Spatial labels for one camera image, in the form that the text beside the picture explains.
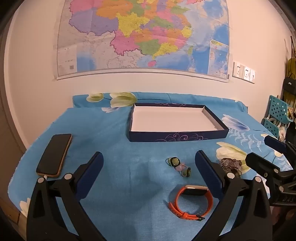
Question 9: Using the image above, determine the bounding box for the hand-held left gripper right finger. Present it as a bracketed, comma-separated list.
[195, 150, 273, 241]

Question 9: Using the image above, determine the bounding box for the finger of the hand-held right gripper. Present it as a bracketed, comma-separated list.
[245, 152, 282, 179]
[264, 135, 288, 154]

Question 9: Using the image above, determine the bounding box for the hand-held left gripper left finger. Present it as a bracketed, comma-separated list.
[26, 151, 109, 241]

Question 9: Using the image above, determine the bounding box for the orange smartwatch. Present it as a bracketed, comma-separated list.
[168, 185, 213, 221]

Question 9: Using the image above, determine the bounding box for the purple bead bracelet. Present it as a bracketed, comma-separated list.
[219, 158, 243, 172]

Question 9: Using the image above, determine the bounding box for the dark blue shallow box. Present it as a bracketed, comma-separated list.
[128, 103, 230, 142]

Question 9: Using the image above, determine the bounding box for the blue floral bedsheet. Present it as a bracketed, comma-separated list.
[8, 92, 292, 241]

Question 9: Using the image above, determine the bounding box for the black smartphone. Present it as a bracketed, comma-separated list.
[36, 133, 73, 179]

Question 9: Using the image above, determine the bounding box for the black hanging bag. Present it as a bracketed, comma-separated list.
[282, 77, 296, 109]

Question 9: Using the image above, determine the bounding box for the yellow hanging bag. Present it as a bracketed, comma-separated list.
[287, 58, 296, 79]

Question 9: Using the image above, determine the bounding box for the brown door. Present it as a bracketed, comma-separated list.
[0, 30, 26, 156]

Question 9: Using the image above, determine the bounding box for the white wall socket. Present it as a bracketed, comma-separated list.
[232, 61, 243, 78]
[242, 65, 251, 81]

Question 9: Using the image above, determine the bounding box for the wooden bed frame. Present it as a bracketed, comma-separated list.
[0, 197, 27, 234]

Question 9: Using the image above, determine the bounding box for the colourful wall map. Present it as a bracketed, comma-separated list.
[53, 0, 232, 82]

